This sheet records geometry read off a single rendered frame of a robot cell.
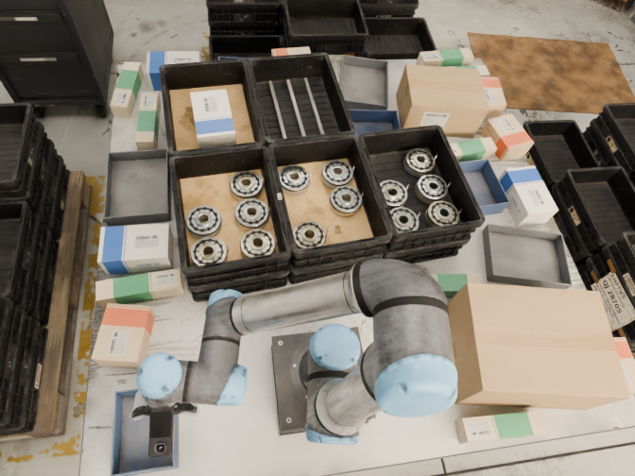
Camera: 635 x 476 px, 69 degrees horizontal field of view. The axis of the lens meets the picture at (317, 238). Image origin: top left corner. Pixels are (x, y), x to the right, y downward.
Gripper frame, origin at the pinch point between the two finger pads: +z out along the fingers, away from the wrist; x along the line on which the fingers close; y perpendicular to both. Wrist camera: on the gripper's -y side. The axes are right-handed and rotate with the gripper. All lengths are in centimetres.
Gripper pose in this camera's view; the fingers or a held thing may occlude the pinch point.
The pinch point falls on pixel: (165, 417)
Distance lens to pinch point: 121.5
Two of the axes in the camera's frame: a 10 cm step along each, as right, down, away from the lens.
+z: -2.4, 4.9, 8.4
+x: -9.7, -0.2, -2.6
